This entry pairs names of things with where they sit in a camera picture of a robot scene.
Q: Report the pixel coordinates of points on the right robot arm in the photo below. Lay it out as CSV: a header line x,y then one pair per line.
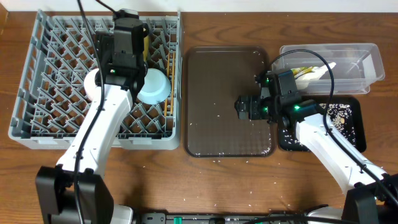
x,y
370,192

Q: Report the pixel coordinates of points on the clear plastic bin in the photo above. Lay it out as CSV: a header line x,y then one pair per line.
x,y
358,65

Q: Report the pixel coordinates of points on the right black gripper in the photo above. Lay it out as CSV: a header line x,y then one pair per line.
x,y
254,101

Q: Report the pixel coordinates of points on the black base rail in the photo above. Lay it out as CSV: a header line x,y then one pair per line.
x,y
163,216

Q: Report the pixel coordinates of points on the white saucer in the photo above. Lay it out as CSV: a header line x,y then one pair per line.
x,y
89,84

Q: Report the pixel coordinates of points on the white napkin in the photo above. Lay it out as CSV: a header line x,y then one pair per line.
x,y
303,81

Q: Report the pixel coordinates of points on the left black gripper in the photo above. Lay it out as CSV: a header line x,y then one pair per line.
x,y
125,23

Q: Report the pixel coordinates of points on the black waste tray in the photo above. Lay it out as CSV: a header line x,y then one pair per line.
x,y
358,121

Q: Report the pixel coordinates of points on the light blue bowl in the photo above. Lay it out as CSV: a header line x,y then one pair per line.
x,y
156,87

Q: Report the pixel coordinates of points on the grey dishwasher rack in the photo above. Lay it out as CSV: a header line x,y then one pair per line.
x,y
51,102

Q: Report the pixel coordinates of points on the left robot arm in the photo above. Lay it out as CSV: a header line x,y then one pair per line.
x,y
74,190

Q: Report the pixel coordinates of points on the spilled rice pile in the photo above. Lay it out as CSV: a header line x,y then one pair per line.
x,y
342,118

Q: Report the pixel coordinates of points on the green orange snack wrapper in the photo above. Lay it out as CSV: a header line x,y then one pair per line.
x,y
297,72

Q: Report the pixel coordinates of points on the yellow plate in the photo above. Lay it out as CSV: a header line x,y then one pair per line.
x,y
146,44

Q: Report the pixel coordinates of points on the dark brown serving tray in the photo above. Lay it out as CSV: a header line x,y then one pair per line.
x,y
215,77

